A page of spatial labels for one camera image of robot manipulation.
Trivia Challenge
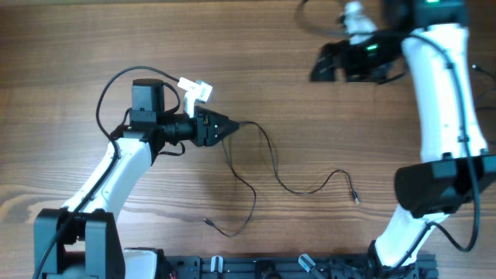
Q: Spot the black usb cable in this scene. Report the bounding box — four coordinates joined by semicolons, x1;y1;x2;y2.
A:
203;121;360;238

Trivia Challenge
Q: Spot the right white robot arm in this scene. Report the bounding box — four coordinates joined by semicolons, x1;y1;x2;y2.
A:
296;0;495;274

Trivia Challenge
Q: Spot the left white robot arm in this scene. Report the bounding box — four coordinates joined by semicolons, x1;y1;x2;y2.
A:
33;77;239;278

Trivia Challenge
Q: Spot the black aluminium base frame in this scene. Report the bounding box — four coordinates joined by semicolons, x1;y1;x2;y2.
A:
154;251;439;279

